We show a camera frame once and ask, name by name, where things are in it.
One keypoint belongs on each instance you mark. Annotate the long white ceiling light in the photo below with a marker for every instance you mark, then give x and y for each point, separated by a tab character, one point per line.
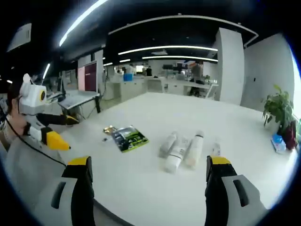
82	21

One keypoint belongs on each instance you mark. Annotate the tall white skincare tube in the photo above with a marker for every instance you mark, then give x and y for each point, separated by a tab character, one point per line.
172	163

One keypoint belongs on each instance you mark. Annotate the row of white office desks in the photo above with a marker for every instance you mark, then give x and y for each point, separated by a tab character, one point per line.
178	83

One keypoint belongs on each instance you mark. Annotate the red collared skincare bottle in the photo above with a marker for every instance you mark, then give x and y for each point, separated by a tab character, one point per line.
194	150

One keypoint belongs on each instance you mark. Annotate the gold foil skincare sachet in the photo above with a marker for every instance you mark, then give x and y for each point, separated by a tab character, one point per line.
109	130

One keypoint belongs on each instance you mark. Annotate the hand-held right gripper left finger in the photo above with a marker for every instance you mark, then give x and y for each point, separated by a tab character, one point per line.
80	188

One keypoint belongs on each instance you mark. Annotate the white ceiling panel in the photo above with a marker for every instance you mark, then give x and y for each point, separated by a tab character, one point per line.
20	37

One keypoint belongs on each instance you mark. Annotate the green silver skincare sachet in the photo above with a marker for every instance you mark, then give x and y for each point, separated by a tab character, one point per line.
129	139

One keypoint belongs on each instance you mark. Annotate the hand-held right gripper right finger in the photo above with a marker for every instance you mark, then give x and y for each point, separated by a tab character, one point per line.
216	188

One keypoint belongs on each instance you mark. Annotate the potted green plant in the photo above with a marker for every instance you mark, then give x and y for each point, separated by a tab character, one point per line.
279	106

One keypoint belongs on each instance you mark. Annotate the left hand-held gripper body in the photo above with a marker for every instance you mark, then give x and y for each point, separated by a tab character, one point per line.
30	99

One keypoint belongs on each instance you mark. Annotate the white standing desk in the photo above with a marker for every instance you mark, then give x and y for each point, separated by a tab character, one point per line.
75	96

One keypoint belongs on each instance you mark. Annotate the blue plastic bin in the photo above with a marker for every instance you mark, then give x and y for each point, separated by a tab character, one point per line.
128	77

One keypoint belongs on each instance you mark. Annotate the short ceiling light tube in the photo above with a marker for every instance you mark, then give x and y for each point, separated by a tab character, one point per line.
46	70

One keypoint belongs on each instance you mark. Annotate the monitor with red screen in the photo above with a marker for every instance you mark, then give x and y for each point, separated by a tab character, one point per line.
90	75

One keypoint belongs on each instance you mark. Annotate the blue tissue packet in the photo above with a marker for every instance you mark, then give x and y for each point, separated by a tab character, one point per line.
278	142

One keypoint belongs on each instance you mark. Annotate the small white skincare tube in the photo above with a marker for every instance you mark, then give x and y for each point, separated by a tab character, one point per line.
216	148

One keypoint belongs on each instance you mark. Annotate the dark red bag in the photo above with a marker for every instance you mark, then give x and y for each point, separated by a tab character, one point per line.
290	136

